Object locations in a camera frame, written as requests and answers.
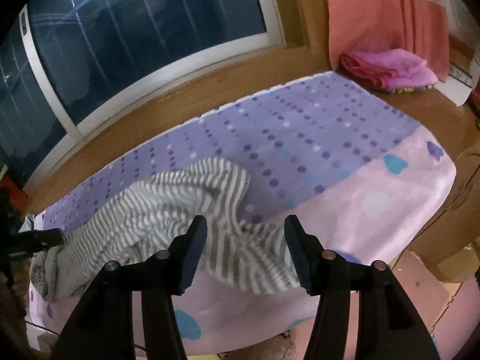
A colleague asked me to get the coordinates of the grey white striped garment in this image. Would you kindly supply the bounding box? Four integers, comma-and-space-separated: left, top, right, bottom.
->
30, 157, 301, 301

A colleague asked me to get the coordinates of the white framed window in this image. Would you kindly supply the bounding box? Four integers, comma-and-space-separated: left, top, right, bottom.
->
0, 0, 286, 181

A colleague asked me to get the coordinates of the pink folded blanket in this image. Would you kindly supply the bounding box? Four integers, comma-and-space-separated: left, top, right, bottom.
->
340, 48, 439, 91

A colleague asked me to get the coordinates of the purple dotted bed sheet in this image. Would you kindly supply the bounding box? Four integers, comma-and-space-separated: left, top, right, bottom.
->
26, 71, 456, 355

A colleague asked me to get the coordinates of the pink striped curtain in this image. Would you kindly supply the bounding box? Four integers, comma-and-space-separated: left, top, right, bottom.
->
322, 0, 466, 83

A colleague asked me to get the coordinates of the white paper sheet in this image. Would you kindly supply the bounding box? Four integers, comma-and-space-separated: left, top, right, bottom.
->
437, 60, 475, 106

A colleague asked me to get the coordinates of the red box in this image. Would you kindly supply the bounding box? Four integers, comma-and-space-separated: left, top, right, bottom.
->
0, 172, 29, 211

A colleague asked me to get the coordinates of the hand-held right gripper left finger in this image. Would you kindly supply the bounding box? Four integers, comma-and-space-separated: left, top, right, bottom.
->
50, 214, 209, 360

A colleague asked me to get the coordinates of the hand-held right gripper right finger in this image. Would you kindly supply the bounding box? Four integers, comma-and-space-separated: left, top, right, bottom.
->
284, 214, 441, 360

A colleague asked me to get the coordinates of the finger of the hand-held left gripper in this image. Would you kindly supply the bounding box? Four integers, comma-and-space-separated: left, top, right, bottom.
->
7, 228, 64, 252

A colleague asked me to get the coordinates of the floral folded cloth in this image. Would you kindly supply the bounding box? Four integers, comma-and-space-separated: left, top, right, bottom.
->
386, 83, 436, 94

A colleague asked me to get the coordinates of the wooden platform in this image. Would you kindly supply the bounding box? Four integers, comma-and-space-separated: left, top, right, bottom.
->
22, 0, 480, 282

